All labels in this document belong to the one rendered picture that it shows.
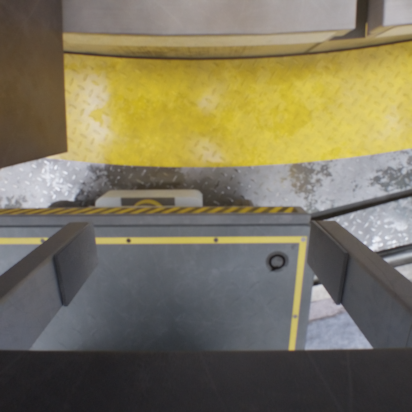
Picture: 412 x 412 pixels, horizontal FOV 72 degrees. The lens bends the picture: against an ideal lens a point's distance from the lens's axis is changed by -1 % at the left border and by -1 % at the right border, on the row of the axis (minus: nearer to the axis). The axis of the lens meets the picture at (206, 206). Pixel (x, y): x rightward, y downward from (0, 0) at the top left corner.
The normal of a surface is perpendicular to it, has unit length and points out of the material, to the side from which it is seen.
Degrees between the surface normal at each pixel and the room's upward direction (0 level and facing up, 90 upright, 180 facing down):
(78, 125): 0
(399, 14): 0
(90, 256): 90
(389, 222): 0
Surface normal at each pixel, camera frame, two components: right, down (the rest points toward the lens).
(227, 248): 0.00, 0.29
